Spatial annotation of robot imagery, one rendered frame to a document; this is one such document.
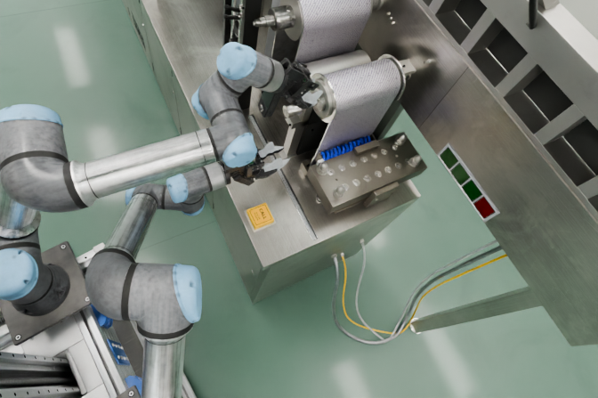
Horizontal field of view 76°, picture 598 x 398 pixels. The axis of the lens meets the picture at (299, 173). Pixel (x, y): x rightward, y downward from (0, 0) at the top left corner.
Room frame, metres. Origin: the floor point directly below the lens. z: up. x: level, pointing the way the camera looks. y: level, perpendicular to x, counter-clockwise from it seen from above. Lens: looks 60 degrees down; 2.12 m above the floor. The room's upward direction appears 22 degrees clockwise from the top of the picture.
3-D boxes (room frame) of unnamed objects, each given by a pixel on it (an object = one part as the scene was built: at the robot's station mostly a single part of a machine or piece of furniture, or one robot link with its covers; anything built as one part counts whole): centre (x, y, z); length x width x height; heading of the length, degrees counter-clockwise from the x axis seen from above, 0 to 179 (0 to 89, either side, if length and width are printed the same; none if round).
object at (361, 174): (0.75, -0.22, 1.00); 0.40 x 0.16 x 0.06; 136
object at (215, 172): (0.47, 0.22, 1.11); 0.08 x 0.05 x 0.08; 46
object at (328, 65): (0.93, 0.02, 1.17); 0.26 x 0.12 x 0.12; 136
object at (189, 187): (0.41, 0.28, 1.11); 0.11 x 0.08 x 0.09; 136
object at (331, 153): (0.79, -0.12, 1.03); 0.21 x 0.04 x 0.03; 136
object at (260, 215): (0.48, 0.07, 0.91); 0.07 x 0.07 x 0.02; 46
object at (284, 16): (0.91, 0.22, 1.33); 0.06 x 0.06 x 0.06; 46
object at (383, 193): (0.70, -0.30, 0.96); 0.10 x 0.03 x 0.11; 136
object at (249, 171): (0.52, 0.17, 1.12); 0.12 x 0.08 x 0.09; 136
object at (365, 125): (0.81, -0.11, 1.09); 0.23 x 0.01 x 0.18; 136
